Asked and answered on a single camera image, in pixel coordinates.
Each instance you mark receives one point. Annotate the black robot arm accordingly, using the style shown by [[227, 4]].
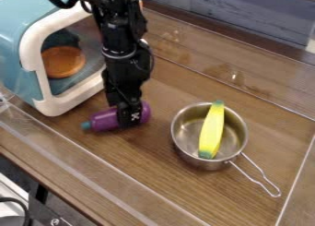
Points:
[[122, 25]]

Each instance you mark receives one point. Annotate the purple toy eggplant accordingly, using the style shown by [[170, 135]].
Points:
[[105, 120]]

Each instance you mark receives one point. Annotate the orange microwave turntable plate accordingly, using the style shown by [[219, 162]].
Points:
[[63, 61]]

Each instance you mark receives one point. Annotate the silver pot with wire handle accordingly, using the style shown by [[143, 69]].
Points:
[[185, 131]]

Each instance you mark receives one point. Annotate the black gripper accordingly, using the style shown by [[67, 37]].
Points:
[[123, 77]]

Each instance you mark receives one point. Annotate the clear acrylic barrier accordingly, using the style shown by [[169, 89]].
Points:
[[109, 196]]

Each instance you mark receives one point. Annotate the yellow toy banana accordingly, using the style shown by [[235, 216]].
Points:
[[211, 131]]

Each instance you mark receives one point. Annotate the blue white toy microwave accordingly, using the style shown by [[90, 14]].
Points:
[[35, 25]]

